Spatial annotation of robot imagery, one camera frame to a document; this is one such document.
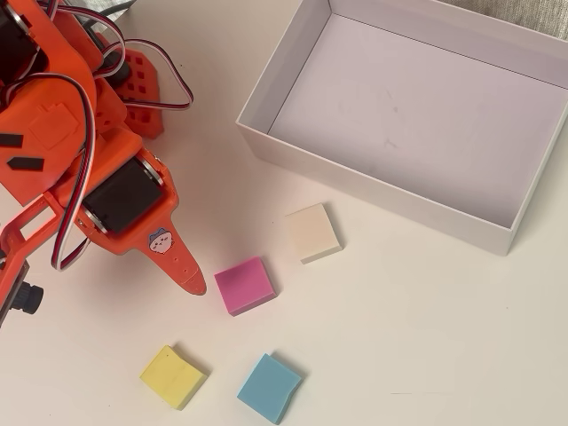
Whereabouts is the orange gripper with servo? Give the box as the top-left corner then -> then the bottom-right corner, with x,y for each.
0,130 -> 208,297

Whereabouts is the pink foam cuboid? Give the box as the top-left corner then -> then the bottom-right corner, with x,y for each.
213,256 -> 280,317

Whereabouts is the orange robot base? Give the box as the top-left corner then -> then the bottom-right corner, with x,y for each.
95,33 -> 166,139

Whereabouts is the yellow foam cuboid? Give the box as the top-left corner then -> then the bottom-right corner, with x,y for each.
138,344 -> 209,412

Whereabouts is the cream foam cuboid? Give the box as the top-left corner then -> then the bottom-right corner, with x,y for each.
285,202 -> 345,265

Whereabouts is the blue foam cuboid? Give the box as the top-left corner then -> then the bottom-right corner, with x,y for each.
236,352 -> 305,426

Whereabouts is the white cardboard bin box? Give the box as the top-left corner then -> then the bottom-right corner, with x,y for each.
234,0 -> 568,256

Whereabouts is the red white black servo cable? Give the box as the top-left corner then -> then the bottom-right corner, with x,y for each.
46,0 -> 128,81
0,73 -> 99,272
122,38 -> 195,113

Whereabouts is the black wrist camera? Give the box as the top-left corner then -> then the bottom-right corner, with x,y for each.
0,259 -> 45,329

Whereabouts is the dark grey power cable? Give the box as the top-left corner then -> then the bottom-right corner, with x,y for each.
91,0 -> 137,21

